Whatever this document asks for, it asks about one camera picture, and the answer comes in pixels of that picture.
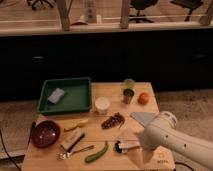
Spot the black cable left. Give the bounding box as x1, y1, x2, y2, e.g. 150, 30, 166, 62
0, 128, 23, 171

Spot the green plastic cup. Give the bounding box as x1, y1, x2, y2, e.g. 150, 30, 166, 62
123, 78, 135, 89

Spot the dark red bowl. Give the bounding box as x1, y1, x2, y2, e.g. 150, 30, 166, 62
31, 120, 60, 148

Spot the green plastic tray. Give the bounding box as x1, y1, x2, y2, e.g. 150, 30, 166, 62
37, 77, 92, 115

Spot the yellow banana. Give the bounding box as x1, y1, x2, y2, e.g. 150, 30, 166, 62
64, 119, 88, 132

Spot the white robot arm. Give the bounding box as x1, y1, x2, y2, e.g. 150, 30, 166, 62
131, 111, 213, 170

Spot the grey folded cloth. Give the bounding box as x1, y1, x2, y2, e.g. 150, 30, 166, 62
130, 112, 156, 127

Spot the black office chair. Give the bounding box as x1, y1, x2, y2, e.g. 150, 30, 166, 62
129, 0, 158, 23

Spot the white handled dish brush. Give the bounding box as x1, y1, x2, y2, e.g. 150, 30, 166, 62
114, 140, 142, 155

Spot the green cucumber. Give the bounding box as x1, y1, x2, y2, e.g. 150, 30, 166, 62
84, 141, 109, 163

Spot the black cable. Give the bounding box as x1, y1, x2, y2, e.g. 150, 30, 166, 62
174, 161, 196, 171
0, 128, 23, 171

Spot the white black scrub brush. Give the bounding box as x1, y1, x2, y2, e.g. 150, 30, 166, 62
60, 128, 85, 152

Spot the bunch of dark grapes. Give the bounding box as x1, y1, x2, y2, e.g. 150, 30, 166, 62
101, 113, 125, 129

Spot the white paper cup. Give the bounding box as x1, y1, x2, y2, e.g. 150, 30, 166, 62
95, 97, 110, 115

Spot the orange fruit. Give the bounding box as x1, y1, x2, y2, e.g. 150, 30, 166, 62
138, 92, 149, 105

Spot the grey sponge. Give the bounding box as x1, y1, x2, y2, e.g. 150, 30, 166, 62
48, 88, 65, 104

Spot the black cable right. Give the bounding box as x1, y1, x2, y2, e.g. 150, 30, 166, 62
174, 161, 196, 171

